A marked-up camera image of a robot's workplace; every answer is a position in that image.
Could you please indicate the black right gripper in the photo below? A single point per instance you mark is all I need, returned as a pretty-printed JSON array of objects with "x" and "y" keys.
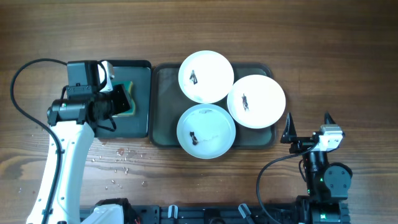
[{"x": 303, "y": 144}]

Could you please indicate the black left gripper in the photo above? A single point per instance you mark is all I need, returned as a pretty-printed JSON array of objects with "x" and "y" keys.
[{"x": 123, "y": 99}]

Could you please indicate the green yellow sponge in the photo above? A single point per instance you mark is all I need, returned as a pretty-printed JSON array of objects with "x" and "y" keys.
[{"x": 129, "y": 88}]

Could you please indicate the white plate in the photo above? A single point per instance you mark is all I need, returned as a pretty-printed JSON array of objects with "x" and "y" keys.
[
  {"x": 206, "y": 131},
  {"x": 206, "y": 76},
  {"x": 256, "y": 101}
]

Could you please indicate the white plate top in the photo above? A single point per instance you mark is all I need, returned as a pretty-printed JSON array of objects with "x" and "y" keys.
[{"x": 206, "y": 76}]

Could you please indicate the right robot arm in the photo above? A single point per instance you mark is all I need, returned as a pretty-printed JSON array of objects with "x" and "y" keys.
[{"x": 327, "y": 183}]

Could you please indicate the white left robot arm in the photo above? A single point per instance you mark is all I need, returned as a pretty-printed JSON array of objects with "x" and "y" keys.
[{"x": 73, "y": 121}]

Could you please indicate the small black tray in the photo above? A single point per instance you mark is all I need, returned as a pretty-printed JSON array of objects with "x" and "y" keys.
[{"x": 134, "y": 123}]

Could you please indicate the large dark tray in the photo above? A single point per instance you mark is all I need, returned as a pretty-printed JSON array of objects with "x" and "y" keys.
[{"x": 168, "y": 103}]

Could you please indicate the white plate bottom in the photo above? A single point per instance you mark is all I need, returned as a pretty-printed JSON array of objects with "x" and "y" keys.
[{"x": 206, "y": 131}]

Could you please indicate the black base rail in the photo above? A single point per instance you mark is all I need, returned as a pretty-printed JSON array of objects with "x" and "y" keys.
[{"x": 283, "y": 213}]

